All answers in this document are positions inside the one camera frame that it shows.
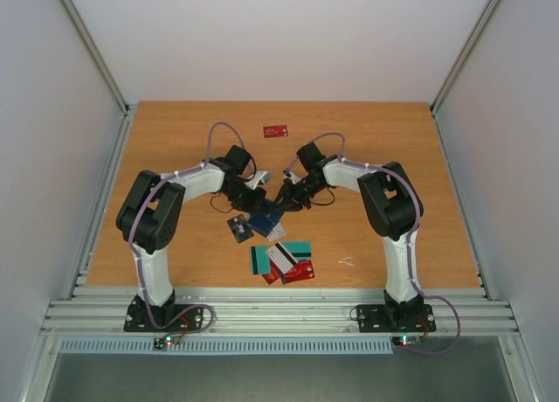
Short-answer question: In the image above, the navy blue card holder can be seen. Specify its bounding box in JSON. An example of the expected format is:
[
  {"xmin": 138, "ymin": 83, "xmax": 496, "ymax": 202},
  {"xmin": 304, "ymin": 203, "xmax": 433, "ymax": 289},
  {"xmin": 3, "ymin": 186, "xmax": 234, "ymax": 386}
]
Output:
[{"xmin": 247, "ymin": 210, "xmax": 284, "ymax": 237}]

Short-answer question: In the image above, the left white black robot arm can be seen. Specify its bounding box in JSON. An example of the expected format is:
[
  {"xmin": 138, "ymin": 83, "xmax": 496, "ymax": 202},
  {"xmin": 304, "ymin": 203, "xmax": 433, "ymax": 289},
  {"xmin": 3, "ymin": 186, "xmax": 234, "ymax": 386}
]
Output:
[{"xmin": 116, "ymin": 145, "xmax": 271, "ymax": 333}]

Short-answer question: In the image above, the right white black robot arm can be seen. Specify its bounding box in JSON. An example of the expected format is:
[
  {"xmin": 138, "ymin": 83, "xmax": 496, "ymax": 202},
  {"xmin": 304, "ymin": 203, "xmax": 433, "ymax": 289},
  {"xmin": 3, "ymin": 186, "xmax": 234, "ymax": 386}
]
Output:
[{"xmin": 273, "ymin": 142, "xmax": 424, "ymax": 331}]

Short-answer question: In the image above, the teal card middle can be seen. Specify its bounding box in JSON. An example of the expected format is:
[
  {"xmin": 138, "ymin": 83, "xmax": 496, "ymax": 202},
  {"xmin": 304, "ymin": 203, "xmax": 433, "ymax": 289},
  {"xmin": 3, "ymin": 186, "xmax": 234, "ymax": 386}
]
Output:
[{"xmin": 283, "ymin": 241, "xmax": 312, "ymax": 260}]

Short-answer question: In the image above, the white card under teal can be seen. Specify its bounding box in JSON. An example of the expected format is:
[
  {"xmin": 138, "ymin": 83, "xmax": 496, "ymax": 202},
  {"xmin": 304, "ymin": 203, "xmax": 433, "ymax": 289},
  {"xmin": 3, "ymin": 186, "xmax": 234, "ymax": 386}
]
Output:
[{"xmin": 266, "ymin": 243, "xmax": 298, "ymax": 274}]

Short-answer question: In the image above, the lone red card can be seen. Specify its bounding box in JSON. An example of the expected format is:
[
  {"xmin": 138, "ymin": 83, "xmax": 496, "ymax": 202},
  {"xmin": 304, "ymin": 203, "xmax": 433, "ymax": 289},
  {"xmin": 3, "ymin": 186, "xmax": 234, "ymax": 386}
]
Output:
[{"xmin": 263, "ymin": 125, "xmax": 289, "ymax": 138}]

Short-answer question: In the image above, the teal card left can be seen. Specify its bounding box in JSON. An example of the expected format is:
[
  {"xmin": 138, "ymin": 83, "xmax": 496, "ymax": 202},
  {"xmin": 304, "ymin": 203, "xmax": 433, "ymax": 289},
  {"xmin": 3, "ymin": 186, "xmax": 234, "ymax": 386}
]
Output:
[{"xmin": 249, "ymin": 246, "xmax": 271, "ymax": 275}]

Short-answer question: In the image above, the red card with chip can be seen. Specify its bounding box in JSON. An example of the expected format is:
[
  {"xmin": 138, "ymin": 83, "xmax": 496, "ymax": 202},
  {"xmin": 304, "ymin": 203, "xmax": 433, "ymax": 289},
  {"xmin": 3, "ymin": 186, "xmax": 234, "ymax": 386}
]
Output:
[{"xmin": 281, "ymin": 260, "xmax": 315, "ymax": 285}]

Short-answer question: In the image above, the red card behind teal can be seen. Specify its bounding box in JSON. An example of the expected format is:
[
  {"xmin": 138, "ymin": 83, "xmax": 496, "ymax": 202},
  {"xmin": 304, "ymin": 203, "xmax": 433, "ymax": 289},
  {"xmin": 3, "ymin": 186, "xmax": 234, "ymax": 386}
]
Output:
[{"xmin": 262, "ymin": 261, "xmax": 281, "ymax": 285}]

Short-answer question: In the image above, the left circuit board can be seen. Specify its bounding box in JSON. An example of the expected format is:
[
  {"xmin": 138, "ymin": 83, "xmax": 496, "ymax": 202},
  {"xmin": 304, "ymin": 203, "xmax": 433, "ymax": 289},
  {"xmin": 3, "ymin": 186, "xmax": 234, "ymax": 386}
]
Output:
[{"xmin": 153, "ymin": 335, "xmax": 182, "ymax": 350}]

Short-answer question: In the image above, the circuit board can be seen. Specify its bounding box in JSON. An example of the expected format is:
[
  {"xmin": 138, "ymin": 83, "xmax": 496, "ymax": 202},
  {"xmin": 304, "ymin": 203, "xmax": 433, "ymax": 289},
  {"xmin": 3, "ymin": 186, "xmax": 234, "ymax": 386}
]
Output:
[
  {"xmin": 153, "ymin": 335, "xmax": 182, "ymax": 350},
  {"xmin": 392, "ymin": 335, "xmax": 426, "ymax": 347}
]

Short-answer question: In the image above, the right circuit board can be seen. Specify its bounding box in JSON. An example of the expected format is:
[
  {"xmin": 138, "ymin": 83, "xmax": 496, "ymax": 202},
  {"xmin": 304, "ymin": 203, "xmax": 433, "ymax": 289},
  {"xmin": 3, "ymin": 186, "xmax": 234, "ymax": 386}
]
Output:
[{"xmin": 392, "ymin": 335, "xmax": 426, "ymax": 347}]

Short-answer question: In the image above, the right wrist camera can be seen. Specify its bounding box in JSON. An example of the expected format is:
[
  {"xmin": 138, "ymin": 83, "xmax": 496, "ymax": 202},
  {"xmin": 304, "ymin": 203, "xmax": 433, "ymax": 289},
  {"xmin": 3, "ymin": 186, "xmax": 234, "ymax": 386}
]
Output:
[{"xmin": 283, "ymin": 169, "xmax": 300, "ymax": 184}]

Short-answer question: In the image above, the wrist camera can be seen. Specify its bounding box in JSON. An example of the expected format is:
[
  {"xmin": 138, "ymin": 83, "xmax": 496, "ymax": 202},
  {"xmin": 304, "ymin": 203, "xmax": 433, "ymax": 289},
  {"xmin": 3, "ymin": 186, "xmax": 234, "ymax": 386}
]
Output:
[
  {"xmin": 283, "ymin": 169, "xmax": 300, "ymax": 184},
  {"xmin": 245, "ymin": 170, "xmax": 271, "ymax": 190}
]

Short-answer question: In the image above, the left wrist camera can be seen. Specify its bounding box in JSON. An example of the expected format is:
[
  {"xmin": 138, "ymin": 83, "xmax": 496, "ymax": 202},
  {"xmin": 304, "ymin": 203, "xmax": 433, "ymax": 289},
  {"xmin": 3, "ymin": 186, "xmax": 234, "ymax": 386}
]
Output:
[{"xmin": 245, "ymin": 170, "xmax": 271, "ymax": 190}]

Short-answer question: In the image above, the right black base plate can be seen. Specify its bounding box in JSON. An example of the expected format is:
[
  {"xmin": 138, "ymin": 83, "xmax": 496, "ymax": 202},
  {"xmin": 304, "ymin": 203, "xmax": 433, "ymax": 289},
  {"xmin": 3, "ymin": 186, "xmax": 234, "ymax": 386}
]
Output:
[{"xmin": 355, "ymin": 304, "xmax": 437, "ymax": 334}]

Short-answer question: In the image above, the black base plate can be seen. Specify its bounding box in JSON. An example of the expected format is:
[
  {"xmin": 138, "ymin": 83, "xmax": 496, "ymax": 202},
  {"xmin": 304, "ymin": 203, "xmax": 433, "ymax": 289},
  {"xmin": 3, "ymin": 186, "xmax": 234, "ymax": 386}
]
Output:
[
  {"xmin": 124, "ymin": 300, "xmax": 204, "ymax": 333},
  {"xmin": 355, "ymin": 304, "xmax": 437, "ymax": 334}
]

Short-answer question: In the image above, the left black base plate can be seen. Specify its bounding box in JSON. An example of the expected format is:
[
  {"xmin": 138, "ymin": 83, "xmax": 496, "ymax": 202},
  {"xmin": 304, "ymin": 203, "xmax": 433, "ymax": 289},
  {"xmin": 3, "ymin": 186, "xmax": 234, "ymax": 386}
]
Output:
[{"xmin": 124, "ymin": 300, "xmax": 204, "ymax": 333}]

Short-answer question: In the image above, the aluminium rail frame front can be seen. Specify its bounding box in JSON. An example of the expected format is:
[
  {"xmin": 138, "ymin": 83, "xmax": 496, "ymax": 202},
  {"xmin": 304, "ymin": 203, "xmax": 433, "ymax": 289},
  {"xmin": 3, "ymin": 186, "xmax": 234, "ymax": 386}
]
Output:
[{"xmin": 41, "ymin": 287, "xmax": 520, "ymax": 336}]

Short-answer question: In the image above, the grey slotted cable duct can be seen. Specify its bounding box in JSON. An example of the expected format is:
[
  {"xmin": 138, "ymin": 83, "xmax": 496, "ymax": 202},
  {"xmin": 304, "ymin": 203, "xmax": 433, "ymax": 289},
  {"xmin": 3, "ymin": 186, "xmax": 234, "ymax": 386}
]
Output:
[{"xmin": 59, "ymin": 336, "xmax": 393, "ymax": 356}]

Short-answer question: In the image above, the left aluminium corner post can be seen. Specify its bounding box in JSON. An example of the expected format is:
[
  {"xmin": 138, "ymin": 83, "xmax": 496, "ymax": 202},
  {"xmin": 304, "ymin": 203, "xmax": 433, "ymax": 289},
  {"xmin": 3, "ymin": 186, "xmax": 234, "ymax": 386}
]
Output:
[{"xmin": 58, "ymin": 0, "xmax": 129, "ymax": 115}]

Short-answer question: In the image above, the aluminium corner post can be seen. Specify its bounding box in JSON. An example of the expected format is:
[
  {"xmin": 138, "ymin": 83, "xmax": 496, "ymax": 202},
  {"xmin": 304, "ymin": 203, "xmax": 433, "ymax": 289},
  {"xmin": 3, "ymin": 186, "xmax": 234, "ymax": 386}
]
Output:
[
  {"xmin": 58, "ymin": 0, "xmax": 129, "ymax": 115},
  {"xmin": 430, "ymin": 0, "xmax": 503, "ymax": 118}
]

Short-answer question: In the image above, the right aluminium corner post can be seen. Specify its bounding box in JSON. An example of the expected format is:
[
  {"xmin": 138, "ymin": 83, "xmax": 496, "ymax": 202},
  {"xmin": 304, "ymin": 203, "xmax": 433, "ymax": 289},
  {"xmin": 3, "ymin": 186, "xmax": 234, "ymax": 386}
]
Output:
[{"xmin": 430, "ymin": 0, "xmax": 503, "ymax": 118}]

